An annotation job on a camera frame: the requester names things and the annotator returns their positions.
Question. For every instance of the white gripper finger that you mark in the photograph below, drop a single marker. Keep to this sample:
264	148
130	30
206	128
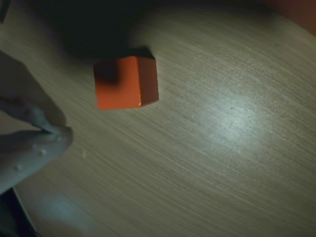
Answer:
27	93
37	153

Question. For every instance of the orange cube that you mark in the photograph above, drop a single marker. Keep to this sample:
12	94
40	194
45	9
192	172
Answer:
118	93

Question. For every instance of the orange plastic box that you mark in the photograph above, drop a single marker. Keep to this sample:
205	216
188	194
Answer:
303	10

